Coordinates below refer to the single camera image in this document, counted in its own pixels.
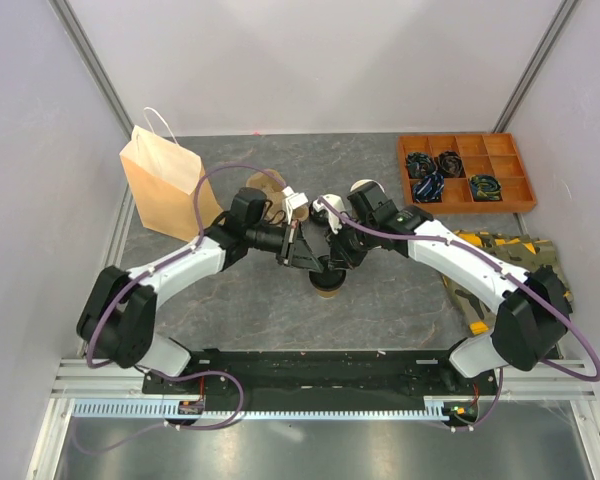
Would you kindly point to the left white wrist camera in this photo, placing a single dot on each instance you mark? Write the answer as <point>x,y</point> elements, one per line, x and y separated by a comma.
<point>295,205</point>

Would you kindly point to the orange compartment tray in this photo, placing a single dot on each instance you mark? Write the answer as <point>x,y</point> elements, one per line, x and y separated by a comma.
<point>493,154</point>

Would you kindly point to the stack of black lids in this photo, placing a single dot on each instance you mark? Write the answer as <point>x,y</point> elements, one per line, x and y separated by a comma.
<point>323,217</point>

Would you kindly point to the rolled sock top left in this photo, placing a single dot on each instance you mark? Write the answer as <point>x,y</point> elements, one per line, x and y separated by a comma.
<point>419,165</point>

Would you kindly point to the single brown paper cup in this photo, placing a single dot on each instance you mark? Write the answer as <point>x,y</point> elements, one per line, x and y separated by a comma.
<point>327,293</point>

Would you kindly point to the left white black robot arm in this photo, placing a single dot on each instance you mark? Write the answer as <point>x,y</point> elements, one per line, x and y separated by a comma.
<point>118,320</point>

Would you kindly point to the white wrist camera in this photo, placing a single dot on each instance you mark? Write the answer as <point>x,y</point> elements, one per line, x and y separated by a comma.
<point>295,205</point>
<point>336,205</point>

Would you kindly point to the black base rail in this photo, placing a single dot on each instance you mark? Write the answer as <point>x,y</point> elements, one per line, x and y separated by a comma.
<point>323,379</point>

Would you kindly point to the stack of paper cups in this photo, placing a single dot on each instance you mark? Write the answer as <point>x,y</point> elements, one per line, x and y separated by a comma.
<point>369,190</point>

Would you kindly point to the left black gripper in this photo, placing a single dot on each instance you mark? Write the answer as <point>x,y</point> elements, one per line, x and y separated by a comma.
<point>300,255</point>

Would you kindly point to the cardboard cup carrier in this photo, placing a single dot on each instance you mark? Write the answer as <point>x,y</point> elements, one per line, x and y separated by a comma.
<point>272,184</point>

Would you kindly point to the rolled blue striped sock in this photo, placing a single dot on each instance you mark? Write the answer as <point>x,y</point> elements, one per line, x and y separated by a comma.
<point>429,189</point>

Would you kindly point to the rolled blue yellow sock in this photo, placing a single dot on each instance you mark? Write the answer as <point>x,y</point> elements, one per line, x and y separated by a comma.
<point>485,188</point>

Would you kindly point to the rolled brown sock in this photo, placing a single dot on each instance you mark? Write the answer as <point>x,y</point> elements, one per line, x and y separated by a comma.
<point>450,164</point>

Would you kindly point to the brown paper bag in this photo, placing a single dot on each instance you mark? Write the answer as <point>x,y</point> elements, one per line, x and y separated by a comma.
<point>163,178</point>

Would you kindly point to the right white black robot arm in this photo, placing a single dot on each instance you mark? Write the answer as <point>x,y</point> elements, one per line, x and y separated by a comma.
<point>530,307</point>

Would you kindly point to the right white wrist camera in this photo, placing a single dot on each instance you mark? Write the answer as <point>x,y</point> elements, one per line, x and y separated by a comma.
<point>336,205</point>

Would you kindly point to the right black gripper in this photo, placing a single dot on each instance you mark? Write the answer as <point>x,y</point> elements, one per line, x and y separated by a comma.
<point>340,256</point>

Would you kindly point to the camouflage cloth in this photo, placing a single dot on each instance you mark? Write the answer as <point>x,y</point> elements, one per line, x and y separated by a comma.
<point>523,251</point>

